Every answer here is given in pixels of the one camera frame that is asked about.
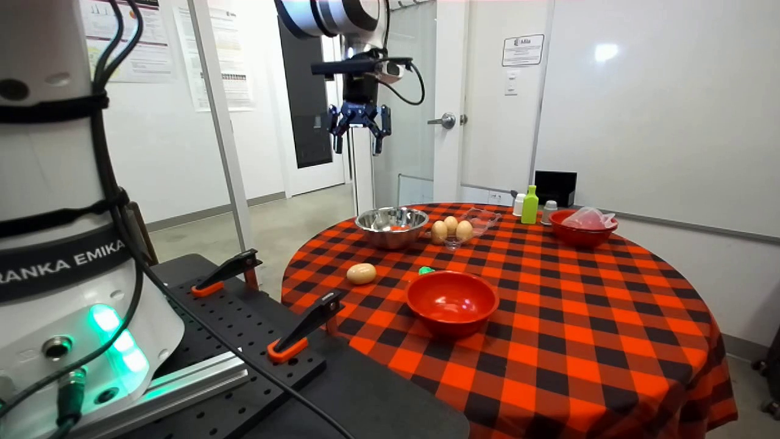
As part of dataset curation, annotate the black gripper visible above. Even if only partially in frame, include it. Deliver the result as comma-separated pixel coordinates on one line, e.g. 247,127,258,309
326,74,392,158

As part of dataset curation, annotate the stainless steel bowl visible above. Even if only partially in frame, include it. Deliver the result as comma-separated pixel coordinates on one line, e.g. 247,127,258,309
353,205,431,252

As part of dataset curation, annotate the empty red bowl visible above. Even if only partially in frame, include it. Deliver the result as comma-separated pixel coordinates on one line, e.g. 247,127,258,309
405,269,501,342

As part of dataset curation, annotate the red bowl with plastic bag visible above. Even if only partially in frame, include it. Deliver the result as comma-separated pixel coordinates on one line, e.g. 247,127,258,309
548,208,622,252

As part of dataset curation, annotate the white door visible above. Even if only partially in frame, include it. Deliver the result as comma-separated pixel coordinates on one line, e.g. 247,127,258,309
431,0,555,205

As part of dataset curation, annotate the white metal pole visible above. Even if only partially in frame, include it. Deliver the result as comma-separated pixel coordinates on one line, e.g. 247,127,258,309
188,0,255,253

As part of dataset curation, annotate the brown egg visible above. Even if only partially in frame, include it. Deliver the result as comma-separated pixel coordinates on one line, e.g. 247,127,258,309
343,260,381,287

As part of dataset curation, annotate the clear plastic egg carton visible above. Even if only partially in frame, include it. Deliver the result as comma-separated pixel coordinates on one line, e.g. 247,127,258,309
426,205,505,248

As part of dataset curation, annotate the white door sign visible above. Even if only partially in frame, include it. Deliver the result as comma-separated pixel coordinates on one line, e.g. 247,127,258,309
499,31,545,71

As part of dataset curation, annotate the green bottle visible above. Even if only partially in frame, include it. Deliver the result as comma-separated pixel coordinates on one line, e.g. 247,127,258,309
520,182,540,226

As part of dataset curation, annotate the black orange spring clamp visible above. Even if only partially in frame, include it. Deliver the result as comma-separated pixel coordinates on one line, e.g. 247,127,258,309
266,287,348,366
188,246,264,303

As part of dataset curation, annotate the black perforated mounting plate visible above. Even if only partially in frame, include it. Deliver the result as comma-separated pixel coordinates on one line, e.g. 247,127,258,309
152,252,330,439

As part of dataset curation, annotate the clear plastic bag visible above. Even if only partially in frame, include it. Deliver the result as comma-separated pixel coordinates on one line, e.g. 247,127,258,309
561,205,618,232

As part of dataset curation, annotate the red black plaid tablecloth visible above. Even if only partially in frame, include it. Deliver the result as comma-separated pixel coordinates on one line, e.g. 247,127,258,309
277,199,740,439

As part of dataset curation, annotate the large whiteboard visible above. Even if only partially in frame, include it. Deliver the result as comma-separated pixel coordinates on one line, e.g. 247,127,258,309
531,0,780,241

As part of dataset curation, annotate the black floor equipment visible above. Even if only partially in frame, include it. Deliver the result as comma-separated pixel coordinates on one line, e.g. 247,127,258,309
751,324,780,400

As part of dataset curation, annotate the white vertical post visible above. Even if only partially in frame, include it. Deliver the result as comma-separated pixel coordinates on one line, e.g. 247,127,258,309
345,125,378,216

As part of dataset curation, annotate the dark wall panel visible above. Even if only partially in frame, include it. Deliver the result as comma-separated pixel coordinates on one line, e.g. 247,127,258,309
277,20,336,171

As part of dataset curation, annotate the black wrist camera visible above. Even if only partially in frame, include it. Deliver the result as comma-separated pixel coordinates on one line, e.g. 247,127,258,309
311,49,415,83

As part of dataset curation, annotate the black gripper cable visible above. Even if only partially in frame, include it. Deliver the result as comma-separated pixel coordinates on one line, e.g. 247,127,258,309
378,57,429,110

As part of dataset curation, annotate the silver door handle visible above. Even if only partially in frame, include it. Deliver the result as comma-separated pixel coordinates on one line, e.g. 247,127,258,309
426,111,471,132

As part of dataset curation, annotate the wall coat hook rack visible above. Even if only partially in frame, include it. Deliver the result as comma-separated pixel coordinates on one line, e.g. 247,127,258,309
383,0,436,15

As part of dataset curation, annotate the white wall poster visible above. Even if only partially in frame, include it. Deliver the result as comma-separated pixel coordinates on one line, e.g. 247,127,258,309
170,0,255,111

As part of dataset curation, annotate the wall poster with pictures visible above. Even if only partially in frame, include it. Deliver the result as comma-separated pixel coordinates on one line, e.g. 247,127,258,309
78,0,178,83

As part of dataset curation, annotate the aluminium rail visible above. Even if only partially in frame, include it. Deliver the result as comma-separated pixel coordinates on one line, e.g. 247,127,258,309
70,348,253,439

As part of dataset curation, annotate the green cable connector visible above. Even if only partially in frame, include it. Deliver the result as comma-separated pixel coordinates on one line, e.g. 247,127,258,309
52,366,89,439

